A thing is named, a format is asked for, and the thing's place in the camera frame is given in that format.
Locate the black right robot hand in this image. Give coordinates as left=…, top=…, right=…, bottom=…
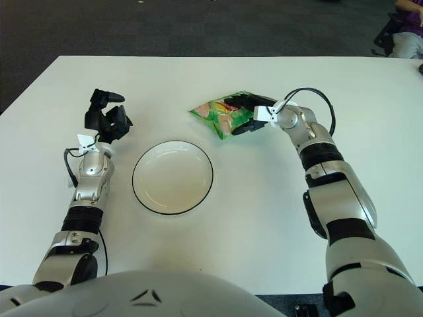
left=223, top=93, right=278, bottom=137

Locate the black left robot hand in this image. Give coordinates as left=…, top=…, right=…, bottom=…
left=84, top=88, right=134, bottom=143

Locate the green Lays chips bag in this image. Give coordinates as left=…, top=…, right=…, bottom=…
left=188, top=89, right=277, bottom=142

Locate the white plate with black rim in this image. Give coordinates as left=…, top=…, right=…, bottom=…
left=132, top=140, right=215, bottom=216

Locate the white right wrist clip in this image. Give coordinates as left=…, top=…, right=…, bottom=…
left=253, top=100, right=285, bottom=128

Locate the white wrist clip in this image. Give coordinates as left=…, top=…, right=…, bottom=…
left=76, top=132, right=100, bottom=156
left=253, top=100, right=285, bottom=128

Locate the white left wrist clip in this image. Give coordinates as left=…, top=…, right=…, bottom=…
left=76, top=132, right=100, bottom=156

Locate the black office chair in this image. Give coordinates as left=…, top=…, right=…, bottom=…
left=373, top=11, right=404, bottom=57

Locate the seated person in purple shirt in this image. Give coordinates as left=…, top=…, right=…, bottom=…
left=391, top=0, right=423, bottom=60

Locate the silver robot torso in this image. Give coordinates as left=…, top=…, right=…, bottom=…
left=19, top=269, right=288, bottom=317

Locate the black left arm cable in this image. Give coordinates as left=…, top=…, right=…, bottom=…
left=63, top=131, right=109, bottom=277

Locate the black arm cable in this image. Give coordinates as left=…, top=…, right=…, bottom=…
left=272, top=87, right=337, bottom=136
left=63, top=131, right=109, bottom=277

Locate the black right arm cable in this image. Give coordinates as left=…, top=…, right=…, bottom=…
left=272, top=87, right=337, bottom=136

